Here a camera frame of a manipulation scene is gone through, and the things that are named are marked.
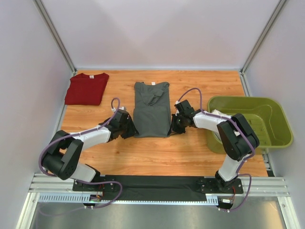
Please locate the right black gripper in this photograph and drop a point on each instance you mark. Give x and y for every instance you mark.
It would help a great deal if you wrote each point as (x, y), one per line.
(173, 129)

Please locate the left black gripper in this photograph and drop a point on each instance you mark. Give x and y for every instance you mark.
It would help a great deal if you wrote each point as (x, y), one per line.
(132, 130)

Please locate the grey t-shirt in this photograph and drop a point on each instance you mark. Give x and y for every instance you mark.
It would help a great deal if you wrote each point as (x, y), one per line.
(152, 112)

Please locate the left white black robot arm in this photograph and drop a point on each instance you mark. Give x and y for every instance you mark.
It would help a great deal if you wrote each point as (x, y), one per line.
(62, 156)

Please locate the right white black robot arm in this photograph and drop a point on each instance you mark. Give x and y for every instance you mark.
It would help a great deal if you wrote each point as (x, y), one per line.
(238, 138)

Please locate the white crumpled t-shirt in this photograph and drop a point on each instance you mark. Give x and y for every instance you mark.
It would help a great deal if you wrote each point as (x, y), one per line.
(216, 112)

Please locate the red folded t-shirt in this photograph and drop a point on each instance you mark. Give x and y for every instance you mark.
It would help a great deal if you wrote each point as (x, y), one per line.
(86, 89)

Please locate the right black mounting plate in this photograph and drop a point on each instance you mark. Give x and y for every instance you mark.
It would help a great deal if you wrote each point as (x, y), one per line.
(214, 186)

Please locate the black mounting plate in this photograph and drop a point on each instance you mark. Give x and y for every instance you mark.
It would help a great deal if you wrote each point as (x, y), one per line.
(109, 187)
(214, 186)

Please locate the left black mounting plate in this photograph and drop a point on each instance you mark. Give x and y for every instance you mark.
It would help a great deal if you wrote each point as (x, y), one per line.
(109, 187)

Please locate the green plastic basket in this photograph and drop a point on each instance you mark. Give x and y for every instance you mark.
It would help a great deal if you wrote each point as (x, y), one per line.
(265, 116)

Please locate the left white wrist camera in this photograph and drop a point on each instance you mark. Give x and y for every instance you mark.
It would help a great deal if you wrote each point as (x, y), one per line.
(120, 108)

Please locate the right aluminium frame post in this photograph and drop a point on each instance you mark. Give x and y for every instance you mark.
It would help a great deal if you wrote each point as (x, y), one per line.
(267, 28)

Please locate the aluminium frame post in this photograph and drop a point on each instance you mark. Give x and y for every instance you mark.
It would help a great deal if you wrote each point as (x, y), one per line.
(49, 23)
(267, 28)

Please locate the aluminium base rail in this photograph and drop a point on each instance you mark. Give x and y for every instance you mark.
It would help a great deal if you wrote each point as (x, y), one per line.
(259, 186)

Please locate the left aluminium frame post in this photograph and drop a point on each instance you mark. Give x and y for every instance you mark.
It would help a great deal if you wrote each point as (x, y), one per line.
(49, 23)

